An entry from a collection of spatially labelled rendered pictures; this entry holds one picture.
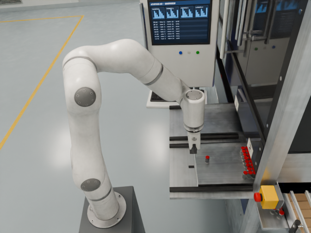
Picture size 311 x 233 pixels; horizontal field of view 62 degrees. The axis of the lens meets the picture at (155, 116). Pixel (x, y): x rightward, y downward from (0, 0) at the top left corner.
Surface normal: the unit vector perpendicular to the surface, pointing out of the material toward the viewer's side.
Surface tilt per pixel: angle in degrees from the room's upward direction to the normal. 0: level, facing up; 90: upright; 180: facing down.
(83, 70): 19
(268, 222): 0
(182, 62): 90
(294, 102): 90
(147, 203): 0
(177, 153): 0
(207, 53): 90
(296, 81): 90
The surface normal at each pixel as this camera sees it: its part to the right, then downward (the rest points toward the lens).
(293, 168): -0.04, 0.68
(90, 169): 0.37, 0.17
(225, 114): -0.09, -0.73
